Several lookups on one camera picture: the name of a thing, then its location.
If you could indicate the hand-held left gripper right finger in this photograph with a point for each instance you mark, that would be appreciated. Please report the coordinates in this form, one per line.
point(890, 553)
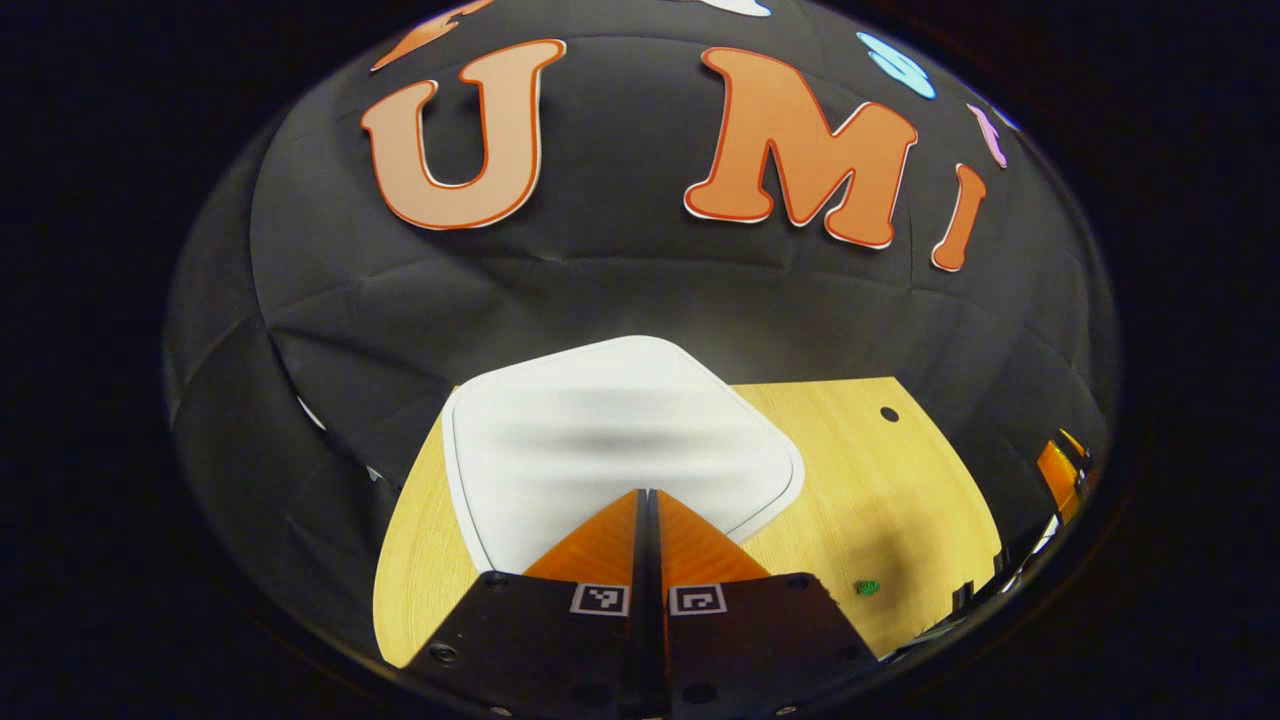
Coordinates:
point(760, 640)

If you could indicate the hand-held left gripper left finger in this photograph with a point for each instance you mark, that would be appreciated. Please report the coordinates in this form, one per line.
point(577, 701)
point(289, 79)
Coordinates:
point(545, 640)

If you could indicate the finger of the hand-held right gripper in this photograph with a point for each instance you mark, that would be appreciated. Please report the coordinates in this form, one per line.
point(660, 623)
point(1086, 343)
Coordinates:
point(1058, 480)

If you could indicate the green paper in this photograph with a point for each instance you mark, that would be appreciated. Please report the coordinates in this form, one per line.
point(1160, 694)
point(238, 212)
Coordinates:
point(868, 587)

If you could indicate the white desktop garbage bin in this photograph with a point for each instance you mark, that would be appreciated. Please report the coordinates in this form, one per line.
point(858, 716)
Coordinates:
point(610, 440)

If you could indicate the wooden desktop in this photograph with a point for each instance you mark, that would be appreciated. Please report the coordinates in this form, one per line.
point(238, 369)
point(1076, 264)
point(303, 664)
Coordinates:
point(880, 490)

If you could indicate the black backdrop cloth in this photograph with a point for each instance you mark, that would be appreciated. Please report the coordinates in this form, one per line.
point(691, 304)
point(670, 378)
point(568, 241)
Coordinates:
point(620, 290)

